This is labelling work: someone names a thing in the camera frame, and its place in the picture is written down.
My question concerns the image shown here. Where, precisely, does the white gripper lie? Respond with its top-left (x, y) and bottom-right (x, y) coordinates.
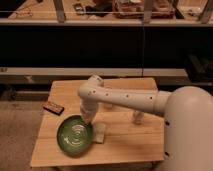
top-left (80, 105), bottom-right (98, 125)

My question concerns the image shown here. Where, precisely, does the green ceramic bowl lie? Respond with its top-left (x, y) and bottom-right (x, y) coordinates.
top-left (56, 115), bottom-right (93, 157)

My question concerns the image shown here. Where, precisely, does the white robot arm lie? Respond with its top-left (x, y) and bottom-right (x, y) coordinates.
top-left (78, 75), bottom-right (213, 171)

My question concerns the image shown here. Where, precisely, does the white sponge block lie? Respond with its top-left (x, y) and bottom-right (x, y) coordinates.
top-left (93, 123), bottom-right (106, 143)

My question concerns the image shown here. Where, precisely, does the brown snack bar package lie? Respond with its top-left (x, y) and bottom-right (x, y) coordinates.
top-left (43, 101), bottom-right (64, 116)

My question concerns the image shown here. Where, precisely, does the wooden table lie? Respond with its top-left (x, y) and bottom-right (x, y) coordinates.
top-left (31, 80), bottom-right (164, 167)

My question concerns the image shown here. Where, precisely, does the white rooster figurine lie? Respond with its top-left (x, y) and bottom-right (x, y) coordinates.
top-left (132, 111), bottom-right (144, 125)

